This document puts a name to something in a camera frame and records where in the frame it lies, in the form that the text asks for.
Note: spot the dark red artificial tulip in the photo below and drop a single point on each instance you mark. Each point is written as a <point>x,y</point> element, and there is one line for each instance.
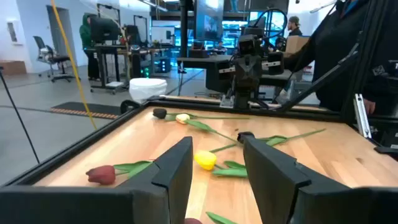
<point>101,175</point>
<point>192,221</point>

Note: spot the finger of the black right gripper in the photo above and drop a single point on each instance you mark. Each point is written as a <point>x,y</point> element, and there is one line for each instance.
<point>254,77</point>
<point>242,79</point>

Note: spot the black artificial tulip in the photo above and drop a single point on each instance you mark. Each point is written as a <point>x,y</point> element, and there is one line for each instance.
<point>242,135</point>
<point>159,113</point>

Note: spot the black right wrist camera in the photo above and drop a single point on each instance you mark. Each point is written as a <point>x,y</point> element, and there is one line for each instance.
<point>248,46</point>

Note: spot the black frame hook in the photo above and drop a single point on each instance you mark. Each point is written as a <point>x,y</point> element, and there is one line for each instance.
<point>126,107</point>

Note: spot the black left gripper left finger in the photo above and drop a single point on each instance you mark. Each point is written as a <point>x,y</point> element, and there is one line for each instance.
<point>174,174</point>

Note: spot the large dark display screen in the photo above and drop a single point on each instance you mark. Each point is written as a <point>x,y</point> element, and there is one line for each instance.
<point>210,21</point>

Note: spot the black monitor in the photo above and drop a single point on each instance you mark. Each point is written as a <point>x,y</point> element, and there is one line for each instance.
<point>104,29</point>

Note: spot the thin black rod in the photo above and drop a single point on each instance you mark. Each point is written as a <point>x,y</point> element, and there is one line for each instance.
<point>19,115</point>

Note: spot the person's hand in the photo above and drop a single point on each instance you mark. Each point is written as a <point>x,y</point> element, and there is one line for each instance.
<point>369,106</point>

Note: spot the black office chair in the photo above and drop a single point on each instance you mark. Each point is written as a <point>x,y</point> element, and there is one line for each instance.
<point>39,43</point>

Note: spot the peach artificial tulip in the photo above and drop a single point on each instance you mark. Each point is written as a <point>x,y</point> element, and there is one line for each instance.
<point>182,118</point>

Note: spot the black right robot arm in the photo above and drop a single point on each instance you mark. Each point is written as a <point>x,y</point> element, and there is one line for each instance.
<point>242,99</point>

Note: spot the black mat with striped edge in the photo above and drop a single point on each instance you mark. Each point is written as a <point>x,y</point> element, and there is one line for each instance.
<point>84,108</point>

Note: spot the silver metal bracket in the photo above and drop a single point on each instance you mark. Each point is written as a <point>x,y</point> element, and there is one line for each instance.
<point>362,116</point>

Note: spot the grey door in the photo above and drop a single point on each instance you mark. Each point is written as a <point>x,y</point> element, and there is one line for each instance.
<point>62,25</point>

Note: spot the white plastic bin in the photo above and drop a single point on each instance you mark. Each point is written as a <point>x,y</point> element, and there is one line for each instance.
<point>147,88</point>

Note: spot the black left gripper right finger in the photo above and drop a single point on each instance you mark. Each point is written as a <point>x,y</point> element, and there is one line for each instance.
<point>267,180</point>

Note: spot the person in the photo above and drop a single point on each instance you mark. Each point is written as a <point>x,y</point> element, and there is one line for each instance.
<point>335,46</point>
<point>85,34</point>
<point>294,29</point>

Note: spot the yellow artificial tulip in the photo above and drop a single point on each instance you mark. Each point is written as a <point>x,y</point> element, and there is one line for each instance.
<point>205,159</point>

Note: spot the brown cardboard box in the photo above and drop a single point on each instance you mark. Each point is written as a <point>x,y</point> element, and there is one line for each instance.
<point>295,43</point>
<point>12,68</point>

